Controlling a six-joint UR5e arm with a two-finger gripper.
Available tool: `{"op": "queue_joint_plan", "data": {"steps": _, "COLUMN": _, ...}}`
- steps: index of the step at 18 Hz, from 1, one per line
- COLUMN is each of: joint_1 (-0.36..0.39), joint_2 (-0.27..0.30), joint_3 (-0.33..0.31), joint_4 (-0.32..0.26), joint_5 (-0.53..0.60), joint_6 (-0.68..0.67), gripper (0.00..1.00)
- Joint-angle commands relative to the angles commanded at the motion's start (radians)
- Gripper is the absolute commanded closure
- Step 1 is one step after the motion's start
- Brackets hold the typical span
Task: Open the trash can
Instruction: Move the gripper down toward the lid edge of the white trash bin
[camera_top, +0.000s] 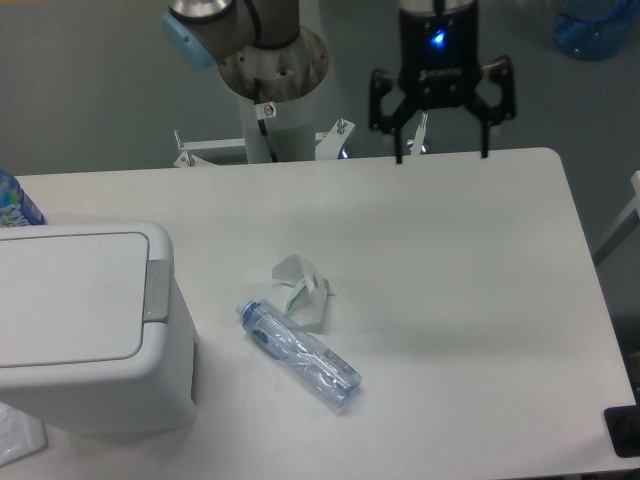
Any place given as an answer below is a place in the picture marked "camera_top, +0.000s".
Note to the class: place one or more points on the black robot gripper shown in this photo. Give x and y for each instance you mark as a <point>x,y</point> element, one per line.
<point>440,69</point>

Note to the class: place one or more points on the white push-button trash can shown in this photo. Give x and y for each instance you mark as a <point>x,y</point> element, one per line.
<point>96,337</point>

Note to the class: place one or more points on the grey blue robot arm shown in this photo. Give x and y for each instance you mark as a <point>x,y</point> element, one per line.
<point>206,32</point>

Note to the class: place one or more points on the large blue water jug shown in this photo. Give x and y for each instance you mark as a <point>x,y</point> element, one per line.
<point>594,30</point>

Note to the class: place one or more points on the crumpled white paper wrapper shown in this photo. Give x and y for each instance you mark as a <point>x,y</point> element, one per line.
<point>309,291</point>

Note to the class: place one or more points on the clear blue plastic bottle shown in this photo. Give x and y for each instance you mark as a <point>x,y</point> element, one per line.
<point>313,363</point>

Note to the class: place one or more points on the black table corner clamp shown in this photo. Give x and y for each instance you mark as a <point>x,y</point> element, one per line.
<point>623,427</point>

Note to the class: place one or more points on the blue labelled drink bottle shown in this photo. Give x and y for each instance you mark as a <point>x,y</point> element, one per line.
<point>17,208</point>

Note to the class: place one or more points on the white side frame bar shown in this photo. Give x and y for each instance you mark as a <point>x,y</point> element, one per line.
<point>620,228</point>

